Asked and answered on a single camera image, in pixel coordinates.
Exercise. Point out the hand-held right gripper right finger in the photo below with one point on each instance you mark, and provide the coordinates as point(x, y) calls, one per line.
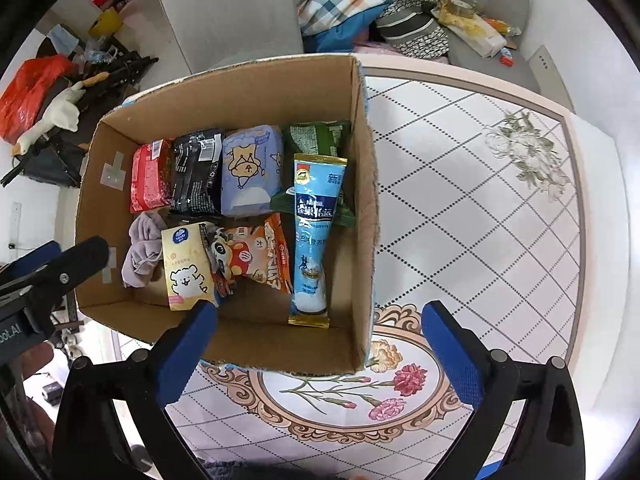
point(450, 355)

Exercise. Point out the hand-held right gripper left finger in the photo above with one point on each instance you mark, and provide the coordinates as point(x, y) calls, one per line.
point(185, 355)

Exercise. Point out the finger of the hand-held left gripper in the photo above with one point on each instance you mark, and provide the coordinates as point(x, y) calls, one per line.
point(75, 265)
point(30, 260)

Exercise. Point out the grey purple cloth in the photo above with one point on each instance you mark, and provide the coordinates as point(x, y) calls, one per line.
point(142, 250)

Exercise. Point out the yellow white tissue packet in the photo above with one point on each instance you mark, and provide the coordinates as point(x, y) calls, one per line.
point(185, 265)

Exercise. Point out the red snack packet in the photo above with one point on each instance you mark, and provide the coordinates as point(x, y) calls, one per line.
point(150, 177)

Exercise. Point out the orange cartoon snack packet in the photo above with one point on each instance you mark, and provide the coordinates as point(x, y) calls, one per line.
point(260, 255)

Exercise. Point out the cardboard box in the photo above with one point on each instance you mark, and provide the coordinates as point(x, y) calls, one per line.
point(320, 345)

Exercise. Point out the black snack packet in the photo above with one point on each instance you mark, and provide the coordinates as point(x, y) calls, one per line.
point(197, 172)

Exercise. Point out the blue toothpaste tube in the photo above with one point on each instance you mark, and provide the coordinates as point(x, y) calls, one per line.
point(312, 240)

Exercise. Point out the blue bear-print tissue packet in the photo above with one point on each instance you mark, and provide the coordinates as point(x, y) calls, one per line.
point(250, 170)

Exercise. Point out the green snack packet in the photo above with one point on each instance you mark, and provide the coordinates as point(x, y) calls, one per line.
point(312, 137)

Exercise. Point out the blue plastic chair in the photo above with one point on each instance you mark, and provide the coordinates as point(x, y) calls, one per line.
point(487, 470)

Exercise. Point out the floral patterned tablecloth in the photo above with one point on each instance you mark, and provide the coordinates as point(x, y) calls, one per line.
point(450, 220)

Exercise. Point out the white goose plush toy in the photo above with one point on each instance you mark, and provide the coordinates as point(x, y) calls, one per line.
point(62, 110)

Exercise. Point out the orange plastic bag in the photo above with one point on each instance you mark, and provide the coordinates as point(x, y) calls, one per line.
point(27, 95)

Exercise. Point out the light blue cloth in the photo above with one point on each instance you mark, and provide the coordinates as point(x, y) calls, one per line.
point(64, 40)

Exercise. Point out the yellow bag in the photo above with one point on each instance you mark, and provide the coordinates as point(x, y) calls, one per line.
point(106, 22)

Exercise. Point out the grey upholstered chair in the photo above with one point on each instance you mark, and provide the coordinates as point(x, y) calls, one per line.
point(235, 15)

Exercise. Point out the white leaning panel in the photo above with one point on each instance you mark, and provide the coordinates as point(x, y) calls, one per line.
point(552, 75)

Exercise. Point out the pink cloth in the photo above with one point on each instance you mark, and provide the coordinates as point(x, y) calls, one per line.
point(380, 50)

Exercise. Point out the striped patterned bag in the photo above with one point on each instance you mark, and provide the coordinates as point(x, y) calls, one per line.
point(412, 27)

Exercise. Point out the blue quilt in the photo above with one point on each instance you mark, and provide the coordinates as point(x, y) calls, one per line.
point(340, 35)

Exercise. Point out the brown tape roll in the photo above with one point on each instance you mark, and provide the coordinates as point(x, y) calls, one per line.
point(457, 7)

